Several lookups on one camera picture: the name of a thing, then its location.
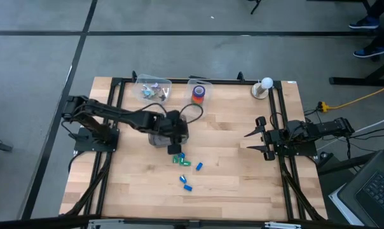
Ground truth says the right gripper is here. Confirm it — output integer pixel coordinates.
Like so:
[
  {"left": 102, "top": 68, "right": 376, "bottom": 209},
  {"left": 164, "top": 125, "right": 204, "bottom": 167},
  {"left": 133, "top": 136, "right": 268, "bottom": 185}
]
[{"left": 243, "top": 116, "right": 282, "bottom": 162}]

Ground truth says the grey translucent plastic bin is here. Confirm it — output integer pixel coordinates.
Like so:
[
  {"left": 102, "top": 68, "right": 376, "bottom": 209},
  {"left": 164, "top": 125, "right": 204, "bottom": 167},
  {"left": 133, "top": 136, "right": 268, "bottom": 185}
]
[{"left": 147, "top": 114, "right": 190, "bottom": 149}]

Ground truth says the clear plastic bin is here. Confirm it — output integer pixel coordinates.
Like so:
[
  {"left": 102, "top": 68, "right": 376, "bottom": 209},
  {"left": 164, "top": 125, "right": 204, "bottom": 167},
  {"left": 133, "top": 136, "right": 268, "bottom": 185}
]
[
  {"left": 182, "top": 78, "right": 214, "bottom": 121},
  {"left": 132, "top": 73, "right": 173, "bottom": 104}
]

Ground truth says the white bulb lamp wooden base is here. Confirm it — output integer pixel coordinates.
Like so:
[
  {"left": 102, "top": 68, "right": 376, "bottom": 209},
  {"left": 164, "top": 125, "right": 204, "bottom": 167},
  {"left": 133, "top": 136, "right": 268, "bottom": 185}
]
[{"left": 250, "top": 76, "right": 274, "bottom": 101}]

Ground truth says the black desk leg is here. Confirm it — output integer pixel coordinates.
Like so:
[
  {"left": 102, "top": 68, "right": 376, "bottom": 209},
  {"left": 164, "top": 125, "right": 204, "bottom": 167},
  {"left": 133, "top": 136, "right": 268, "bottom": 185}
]
[{"left": 317, "top": 151, "right": 377, "bottom": 176}]

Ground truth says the black desk foot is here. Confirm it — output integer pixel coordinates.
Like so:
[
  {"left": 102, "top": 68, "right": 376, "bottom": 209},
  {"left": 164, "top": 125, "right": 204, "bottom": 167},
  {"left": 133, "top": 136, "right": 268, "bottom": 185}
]
[{"left": 329, "top": 53, "right": 384, "bottom": 87}]

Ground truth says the black laptop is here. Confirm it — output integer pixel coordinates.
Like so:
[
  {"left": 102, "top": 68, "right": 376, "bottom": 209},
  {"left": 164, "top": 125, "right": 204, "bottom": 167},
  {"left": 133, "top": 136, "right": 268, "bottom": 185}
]
[{"left": 337, "top": 148, "right": 384, "bottom": 229}]

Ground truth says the black tripod leg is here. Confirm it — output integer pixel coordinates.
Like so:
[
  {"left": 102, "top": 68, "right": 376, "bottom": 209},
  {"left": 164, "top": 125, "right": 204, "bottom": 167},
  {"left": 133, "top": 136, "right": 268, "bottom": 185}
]
[{"left": 247, "top": 0, "right": 263, "bottom": 15}]

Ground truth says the person's blue shoe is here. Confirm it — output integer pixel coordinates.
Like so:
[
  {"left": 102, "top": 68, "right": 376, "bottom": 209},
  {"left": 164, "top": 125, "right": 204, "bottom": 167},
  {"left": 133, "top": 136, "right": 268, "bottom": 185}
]
[
  {"left": 348, "top": 15, "right": 380, "bottom": 30},
  {"left": 352, "top": 46, "right": 384, "bottom": 59}
]

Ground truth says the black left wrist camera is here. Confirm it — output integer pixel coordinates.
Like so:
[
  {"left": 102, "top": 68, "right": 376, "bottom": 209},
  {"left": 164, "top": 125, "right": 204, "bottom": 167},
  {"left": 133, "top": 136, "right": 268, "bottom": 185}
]
[{"left": 167, "top": 143, "right": 182, "bottom": 155}]

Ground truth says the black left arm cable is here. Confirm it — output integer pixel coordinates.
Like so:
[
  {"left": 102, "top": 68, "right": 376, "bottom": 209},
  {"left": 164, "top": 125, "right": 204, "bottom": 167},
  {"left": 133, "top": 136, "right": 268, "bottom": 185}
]
[{"left": 137, "top": 101, "right": 204, "bottom": 125}]

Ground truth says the black aluminium table frame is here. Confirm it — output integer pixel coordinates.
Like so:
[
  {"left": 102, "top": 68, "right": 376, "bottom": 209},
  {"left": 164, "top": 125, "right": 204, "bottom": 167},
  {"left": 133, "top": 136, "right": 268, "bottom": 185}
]
[{"left": 60, "top": 70, "right": 328, "bottom": 229}]

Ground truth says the silver aluminium bracket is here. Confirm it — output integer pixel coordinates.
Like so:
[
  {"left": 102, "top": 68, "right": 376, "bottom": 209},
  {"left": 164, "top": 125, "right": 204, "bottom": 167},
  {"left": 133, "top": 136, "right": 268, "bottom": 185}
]
[
  {"left": 264, "top": 221, "right": 303, "bottom": 229},
  {"left": 87, "top": 218, "right": 125, "bottom": 229}
]

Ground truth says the yellow extension cable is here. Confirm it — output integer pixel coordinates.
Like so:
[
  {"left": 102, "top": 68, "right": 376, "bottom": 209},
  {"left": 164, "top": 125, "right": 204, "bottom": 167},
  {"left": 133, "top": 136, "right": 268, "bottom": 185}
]
[{"left": 325, "top": 83, "right": 384, "bottom": 111}]

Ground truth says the white cable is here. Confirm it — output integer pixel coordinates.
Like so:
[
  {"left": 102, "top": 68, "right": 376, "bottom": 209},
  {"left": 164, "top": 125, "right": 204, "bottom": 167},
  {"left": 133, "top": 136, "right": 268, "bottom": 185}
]
[{"left": 353, "top": 113, "right": 384, "bottom": 134}]

